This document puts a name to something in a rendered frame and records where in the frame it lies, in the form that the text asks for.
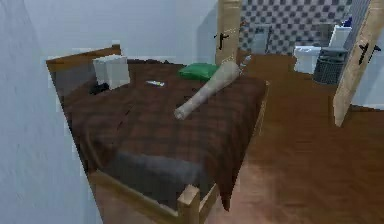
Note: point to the dark grey laundry basket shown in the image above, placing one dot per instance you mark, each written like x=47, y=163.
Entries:
x=330, y=65

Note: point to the white pillow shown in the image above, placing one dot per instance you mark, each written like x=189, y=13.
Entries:
x=111, y=70

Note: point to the small pale flat object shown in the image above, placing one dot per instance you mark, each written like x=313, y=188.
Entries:
x=155, y=83

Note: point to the white toilet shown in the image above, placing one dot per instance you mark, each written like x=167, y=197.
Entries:
x=315, y=53

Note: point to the wooden bed with brown blanket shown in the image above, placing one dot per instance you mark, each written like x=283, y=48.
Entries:
x=150, y=133

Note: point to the small black object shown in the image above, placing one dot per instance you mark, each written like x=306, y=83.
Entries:
x=99, y=88

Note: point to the green cushion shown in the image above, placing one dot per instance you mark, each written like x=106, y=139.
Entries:
x=197, y=71

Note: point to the light wooden room door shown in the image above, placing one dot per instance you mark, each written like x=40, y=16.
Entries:
x=358, y=63
x=228, y=30

